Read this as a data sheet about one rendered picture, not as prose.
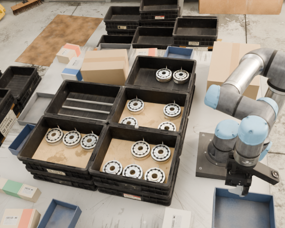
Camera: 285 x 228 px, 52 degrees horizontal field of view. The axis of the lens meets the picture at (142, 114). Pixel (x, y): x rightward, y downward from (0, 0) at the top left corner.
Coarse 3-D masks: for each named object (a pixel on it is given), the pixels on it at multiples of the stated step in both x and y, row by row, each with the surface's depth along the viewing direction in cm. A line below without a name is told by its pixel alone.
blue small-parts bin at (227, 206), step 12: (216, 192) 108; (228, 192) 106; (252, 192) 103; (216, 204) 108; (228, 204) 108; (240, 204) 107; (252, 204) 107; (264, 204) 106; (216, 216) 105; (228, 216) 105; (240, 216) 105; (252, 216) 104; (264, 216) 104
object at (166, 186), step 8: (128, 128) 155; (136, 128) 154; (104, 136) 153; (176, 136) 149; (176, 144) 147; (96, 152) 147; (176, 152) 142; (88, 168) 141; (104, 176) 139; (112, 176) 137; (120, 176) 136; (128, 176) 136; (168, 176) 134; (144, 184) 135; (152, 184) 132; (160, 184) 132; (168, 184) 131
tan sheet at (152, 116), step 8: (144, 104) 179; (152, 104) 178; (160, 104) 177; (128, 112) 176; (144, 112) 174; (152, 112) 174; (160, 112) 173; (120, 120) 172; (144, 120) 170; (152, 120) 170; (160, 120) 169; (168, 120) 168; (176, 120) 168; (176, 128) 164
